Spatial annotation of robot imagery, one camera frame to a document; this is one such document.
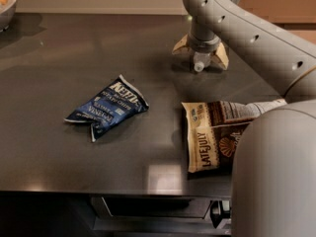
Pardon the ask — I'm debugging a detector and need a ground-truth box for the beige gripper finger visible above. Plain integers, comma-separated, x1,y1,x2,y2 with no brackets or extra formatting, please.
211,42,229,70
172,36,191,55

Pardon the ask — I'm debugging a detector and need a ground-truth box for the black microwave under counter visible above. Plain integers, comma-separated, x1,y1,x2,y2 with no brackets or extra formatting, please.
91,196,231,237

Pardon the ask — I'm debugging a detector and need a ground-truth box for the metal bowl with fruit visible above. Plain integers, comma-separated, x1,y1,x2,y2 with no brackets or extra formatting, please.
0,0,18,32

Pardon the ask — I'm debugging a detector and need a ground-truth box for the clear plastic water bottle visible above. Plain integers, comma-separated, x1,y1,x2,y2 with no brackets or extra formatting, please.
194,52,210,72

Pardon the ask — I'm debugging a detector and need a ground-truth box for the blue Kettle chips bag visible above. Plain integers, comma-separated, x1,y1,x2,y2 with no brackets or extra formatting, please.
64,75,149,142

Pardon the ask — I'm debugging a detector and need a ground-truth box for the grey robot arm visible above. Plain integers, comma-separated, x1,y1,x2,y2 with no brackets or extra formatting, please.
183,0,316,237

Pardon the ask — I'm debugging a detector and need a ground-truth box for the brown Late July chips bag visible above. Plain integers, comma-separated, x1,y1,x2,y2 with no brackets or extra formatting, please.
183,99,286,173

